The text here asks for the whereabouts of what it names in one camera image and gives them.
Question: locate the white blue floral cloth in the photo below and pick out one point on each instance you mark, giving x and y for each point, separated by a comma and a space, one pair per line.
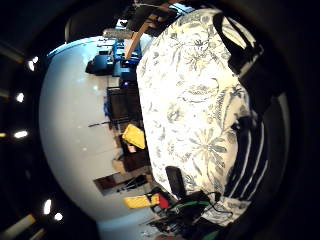
190, 100

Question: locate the black crate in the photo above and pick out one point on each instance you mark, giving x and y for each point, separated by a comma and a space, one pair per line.
124, 105

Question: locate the yellow pad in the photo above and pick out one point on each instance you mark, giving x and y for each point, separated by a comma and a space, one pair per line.
134, 136

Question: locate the blue box stack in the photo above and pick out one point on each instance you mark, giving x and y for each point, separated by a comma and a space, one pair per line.
121, 60

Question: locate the black device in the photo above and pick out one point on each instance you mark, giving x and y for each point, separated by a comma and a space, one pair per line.
99, 64

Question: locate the yellow and red box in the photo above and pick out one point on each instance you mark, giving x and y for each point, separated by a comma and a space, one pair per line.
140, 201

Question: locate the black chair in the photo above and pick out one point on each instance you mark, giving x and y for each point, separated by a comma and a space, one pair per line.
93, 23

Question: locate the row of ceiling lights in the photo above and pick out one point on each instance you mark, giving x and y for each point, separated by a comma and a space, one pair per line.
20, 134

